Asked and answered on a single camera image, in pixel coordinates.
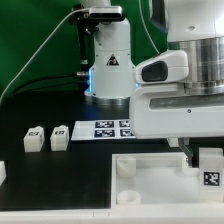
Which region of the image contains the black cable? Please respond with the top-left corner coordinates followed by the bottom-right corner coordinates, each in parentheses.
top-left (6, 73), bottom-right (88, 98)

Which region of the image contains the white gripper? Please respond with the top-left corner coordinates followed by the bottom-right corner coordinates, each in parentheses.
top-left (129, 84), bottom-right (224, 166)

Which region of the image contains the black camera stand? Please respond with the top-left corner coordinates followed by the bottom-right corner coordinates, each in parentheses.
top-left (69, 4), bottom-right (99, 71)

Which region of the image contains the marker sheet with tags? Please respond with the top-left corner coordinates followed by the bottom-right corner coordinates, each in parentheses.
top-left (71, 119), bottom-right (134, 141)

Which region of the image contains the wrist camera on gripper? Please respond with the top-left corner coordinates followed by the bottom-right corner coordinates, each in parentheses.
top-left (135, 50), bottom-right (189, 84)

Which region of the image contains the white square tabletop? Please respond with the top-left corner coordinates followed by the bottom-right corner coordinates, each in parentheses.
top-left (111, 152), bottom-right (217, 207)

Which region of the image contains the white cable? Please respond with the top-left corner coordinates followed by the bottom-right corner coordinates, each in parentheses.
top-left (0, 8), bottom-right (90, 105)

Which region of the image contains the white block left edge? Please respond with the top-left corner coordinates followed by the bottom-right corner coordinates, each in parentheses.
top-left (0, 161), bottom-right (7, 186)

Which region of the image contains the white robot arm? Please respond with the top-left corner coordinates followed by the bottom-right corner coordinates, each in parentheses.
top-left (80, 0), bottom-right (224, 161)

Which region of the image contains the grey camera on mount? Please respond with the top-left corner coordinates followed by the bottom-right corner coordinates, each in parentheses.
top-left (89, 6), bottom-right (122, 20)

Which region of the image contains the white front rail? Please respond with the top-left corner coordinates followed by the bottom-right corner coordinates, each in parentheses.
top-left (0, 204), bottom-right (224, 224)

